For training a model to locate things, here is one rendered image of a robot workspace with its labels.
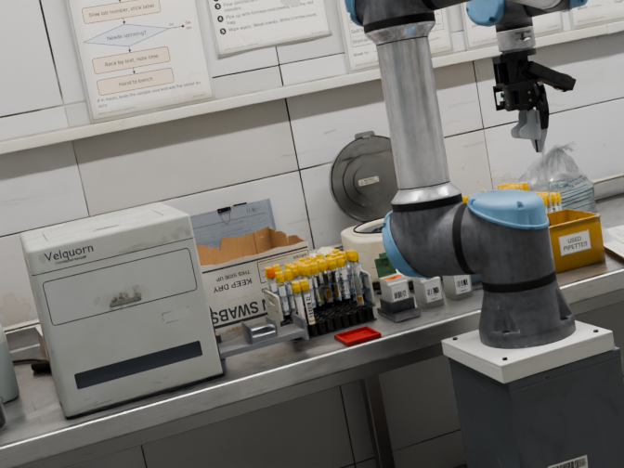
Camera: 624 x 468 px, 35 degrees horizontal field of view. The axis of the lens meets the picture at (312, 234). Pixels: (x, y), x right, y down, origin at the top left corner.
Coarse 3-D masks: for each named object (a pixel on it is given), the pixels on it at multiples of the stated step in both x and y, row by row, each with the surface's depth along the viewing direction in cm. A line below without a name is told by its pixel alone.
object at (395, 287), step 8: (384, 280) 189; (392, 280) 188; (400, 280) 189; (384, 288) 189; (392, 288) 187; (400, 288) 188; (408, 288) 189; (384, 296) 191; (392, 296) 188; (400, 296) 188; (408, 296) 189
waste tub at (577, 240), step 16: (560, 224) 198; (576, 224) 199; (592, 224) 200; (560, 240) 199; (576, 240) 200; (592, 240) 201; (560, 256) 199; (576, 256) 200; (592, 256) 201; (560, 272) 200
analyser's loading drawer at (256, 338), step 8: (272, 320) 177; (296, 320) 182; (304, 320) 178; (248, 328) 176; (256, 328) 181; (264, 328) 182; (272, 328) 178; (280, 328) 182; (288, 328) 182; (296, 328) 180; (304, 328) 178; (248, 336) 178; (256, 336) 176; (264, 336) 176; (272, 336) 177; (280, 336) 177; (288, 336) 177; (296, 336) 178; (304, 336) 179; (224, 344) 178; (232, 344) 177; (240, 344) 176; (248, 344) 175; (256, 344) 175; (264, 344) 176; (224, 352) 174; (232, 352) 174; (240, 352) 175
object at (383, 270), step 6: (378, 258) 191; (384, 258) 192; (378, 264) 192; (384, 264) 192; (390, 264) 192; (378, 270) 191; (384, 270) 192; (390, 270) 192; (378, 276) 191; (384, 276) 192
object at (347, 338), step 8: (360, 328) 184; (368, 328) 184; (336, 336) 182; (344, 336) 183; (352, 336) 182; (360, 336) 181; (368, 336) 178; (376, 336) 179; (344, 344) 178; (352, 344) 177
